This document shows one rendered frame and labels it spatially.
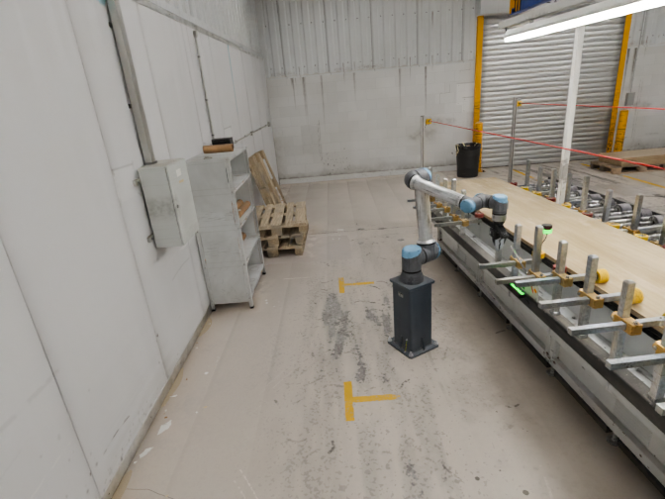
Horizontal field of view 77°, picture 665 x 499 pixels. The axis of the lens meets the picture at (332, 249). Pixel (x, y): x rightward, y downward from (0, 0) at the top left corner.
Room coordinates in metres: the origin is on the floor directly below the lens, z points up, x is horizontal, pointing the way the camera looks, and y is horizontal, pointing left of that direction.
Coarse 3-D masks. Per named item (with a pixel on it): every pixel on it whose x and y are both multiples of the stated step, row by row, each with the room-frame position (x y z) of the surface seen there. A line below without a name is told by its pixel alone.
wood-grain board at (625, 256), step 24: (480, 192) 4.37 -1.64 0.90; (504, 192) 4.28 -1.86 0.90; (528, 192) 4.20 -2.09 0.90; (528, 216) 3.42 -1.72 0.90; (552, 216) 3.37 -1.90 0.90; (576, 216) 3.31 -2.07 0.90; (528, 240) 2.87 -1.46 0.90; (552, 240) 2.83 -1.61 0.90; (576, 240) 2.79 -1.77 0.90; (600, 240) 2.75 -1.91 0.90; (624, 240) 2.71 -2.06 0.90; (576, 264) 2.38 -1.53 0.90; (600, 264) 2.35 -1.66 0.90; (624, 264) 2.32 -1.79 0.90; (648, 264) 2.29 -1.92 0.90; (600, 288) 2.05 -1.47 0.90; (648, 288) 2.00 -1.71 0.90; (648, 312) 1.77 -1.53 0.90
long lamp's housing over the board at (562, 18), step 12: (612, 0) 2.44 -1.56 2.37; (624, 0) 2.33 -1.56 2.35; (636, 0) 2.24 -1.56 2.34; (576, 12) 2.73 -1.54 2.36; (588, 12) 2.60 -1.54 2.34; (600, 12) 2.50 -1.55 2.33; (528, 24) 3.28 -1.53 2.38; (540, 24) 3.10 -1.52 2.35; (552, 24) 2.95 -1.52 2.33; (504, 36) 3.62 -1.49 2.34
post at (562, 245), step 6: (564, 240) 2.16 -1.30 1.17; (558, 246) 2.17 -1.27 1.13; (564, 246) 2.14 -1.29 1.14; (558, 252) 2.16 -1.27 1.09; (564, 252) 2.14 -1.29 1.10; (558, 258) 2.15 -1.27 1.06; (564, 258) 2.14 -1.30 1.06; (558, 264) 2.14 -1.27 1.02; (564, 264) 2.14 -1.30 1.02; (558, 270) 2.14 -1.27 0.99; (564, 270) 2.14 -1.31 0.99; (558, 288) 2.14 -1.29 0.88; (552, 294) 2.17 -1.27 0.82; (558, 294) 2.14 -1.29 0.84
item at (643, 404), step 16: (432, 208) 4.60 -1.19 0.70; (464, 240) 3.51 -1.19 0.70; (480, 256) 3.14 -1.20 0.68; (496, 272) 2.84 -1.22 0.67; (528, 304) 2.37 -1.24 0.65; (544, 320) 2.18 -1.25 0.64; (560, 320) 2.08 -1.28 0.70; (560, 336) 2.01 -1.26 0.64; (576, 336) 1.91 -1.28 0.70; (592, 352) 1.76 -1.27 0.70; (608, 352) 1.75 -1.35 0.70; (608, 368) 1.64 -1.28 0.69; (624, 368) 1.61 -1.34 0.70; (624, 384) 1.52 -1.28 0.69; (640, 384) 1.50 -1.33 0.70; (640, 400) 1.43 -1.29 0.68; (656, 400) 1.38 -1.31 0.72; (656, 416) 1.34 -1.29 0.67
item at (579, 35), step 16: (560, 0) 2.93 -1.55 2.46; (576, 0) 2.77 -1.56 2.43; (592, 0) 2.70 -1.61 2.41; (528, 16) 3.30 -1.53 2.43; (544, 16) 3.21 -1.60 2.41; (576, 32) 3.78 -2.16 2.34; (576, 48) 3.76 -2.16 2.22; (576, 64) 3.75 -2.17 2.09; (576, 80) 3.75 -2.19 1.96; (576, 96) 3.75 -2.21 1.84; (560, 176) 3.78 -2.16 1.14; (560, 192) 3.75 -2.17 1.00
